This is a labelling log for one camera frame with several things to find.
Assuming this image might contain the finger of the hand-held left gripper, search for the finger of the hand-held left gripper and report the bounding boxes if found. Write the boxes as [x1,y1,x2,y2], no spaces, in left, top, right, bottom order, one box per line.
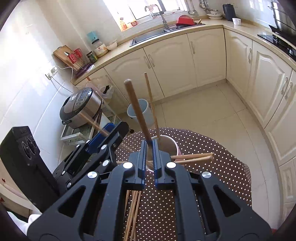
[66,122,130,190]
[53,123,116,177]

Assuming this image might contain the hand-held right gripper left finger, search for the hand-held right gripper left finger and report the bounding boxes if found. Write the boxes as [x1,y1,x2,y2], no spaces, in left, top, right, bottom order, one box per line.
[27,139,148,241]

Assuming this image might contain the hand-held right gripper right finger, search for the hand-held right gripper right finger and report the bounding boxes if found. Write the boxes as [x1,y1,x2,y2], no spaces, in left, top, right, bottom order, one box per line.
[151,138,272,241]

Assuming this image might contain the single wooden chopstick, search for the single wooden chopstick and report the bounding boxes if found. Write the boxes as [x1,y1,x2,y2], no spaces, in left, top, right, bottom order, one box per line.
[124,79,153,144]
[171,152,215,160]
[79,112,110,137]
[144,72,160,141]
[172,156,214,165]

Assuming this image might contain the pink cup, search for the pink cup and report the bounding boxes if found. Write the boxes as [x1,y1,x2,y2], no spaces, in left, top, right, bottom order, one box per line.
[148,134,183,172]

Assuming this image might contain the bunch of wooden chopsticks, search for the bunch of wooden chopsticks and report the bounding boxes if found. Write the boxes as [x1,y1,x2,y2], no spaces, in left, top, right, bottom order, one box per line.
[122,190,142,241]

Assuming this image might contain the white storage cart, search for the white storage cart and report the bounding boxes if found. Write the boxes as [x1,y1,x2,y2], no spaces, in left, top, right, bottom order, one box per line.
[60,111,122,146]

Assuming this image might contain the silver rice cooker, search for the silver rice cooker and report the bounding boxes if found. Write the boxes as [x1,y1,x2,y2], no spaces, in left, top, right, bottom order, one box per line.
[59,87,103,129]

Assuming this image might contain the blue trash bin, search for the blue trash bin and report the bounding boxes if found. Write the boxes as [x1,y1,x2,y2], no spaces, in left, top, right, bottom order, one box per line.
[127,99,155,127]

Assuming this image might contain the clear plastic bag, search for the clear plastic bag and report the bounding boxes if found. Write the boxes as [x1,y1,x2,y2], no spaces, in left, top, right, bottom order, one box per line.
[96,83,115,109]

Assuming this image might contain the purple pouch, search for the purple pouch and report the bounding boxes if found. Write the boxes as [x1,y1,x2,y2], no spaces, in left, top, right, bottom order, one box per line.
[75,63,89,78]

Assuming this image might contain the small dark glass jar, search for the small dark glass jar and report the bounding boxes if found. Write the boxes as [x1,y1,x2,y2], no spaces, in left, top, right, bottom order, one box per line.
[86,51,98,63]

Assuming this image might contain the large plastic jar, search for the large plastic jar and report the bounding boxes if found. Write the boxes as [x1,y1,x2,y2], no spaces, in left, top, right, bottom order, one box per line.
[91,40,109,58]

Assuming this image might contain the wooden cutting board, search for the wooden cutting board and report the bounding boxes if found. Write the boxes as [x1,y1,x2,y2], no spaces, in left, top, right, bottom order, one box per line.
[53,45,80,71]

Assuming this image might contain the teal carton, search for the teal carton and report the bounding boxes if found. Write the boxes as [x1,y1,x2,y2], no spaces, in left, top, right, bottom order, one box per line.
[87,31,99,43]

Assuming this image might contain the steel kitchen sink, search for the steel kitchen sink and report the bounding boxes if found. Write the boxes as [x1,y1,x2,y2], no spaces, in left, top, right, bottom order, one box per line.
[129,22,206,47]

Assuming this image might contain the orange bottle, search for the orange bottle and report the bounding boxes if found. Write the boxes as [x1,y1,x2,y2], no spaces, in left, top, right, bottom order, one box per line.
[119,16,129,32]

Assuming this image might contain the steel faucet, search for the steel faucet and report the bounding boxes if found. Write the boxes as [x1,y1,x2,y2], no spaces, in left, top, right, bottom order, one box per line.
[144,4,169,29]

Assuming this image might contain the kitchen window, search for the kitchen window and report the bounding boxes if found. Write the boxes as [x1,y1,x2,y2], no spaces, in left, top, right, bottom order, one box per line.
[109,0,188,20]

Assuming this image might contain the red pot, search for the red pot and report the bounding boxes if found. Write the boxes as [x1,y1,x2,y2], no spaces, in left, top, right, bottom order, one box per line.
[175,14,195,27]

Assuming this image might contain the steel ladle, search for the steel ladle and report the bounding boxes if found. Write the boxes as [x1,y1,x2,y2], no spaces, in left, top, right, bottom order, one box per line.
[185,0,197,15]

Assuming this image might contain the stacked white dishes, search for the stacked white dishes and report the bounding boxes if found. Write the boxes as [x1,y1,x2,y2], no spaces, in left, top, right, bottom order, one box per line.
[206,9,223,19]

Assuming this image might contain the black kettle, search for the black kettle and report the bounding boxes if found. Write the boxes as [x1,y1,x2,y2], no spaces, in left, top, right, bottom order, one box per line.
[222,3,236,22]

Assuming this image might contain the black gas stove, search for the black gas stove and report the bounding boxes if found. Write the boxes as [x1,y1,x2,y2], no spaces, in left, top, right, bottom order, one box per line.
[257,32,296,57]

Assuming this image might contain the white wall socket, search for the white wall socket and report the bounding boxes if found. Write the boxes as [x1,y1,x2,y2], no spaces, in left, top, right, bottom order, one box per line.
[45,65,59,80]

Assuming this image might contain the white charger with cable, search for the white charger with cable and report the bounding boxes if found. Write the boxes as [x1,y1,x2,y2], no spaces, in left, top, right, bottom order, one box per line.
[54,66,80,86]

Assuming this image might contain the wire rack with red utensils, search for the wire rack with red utensils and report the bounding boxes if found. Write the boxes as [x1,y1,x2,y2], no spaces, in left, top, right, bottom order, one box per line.
[65,47,90,70]

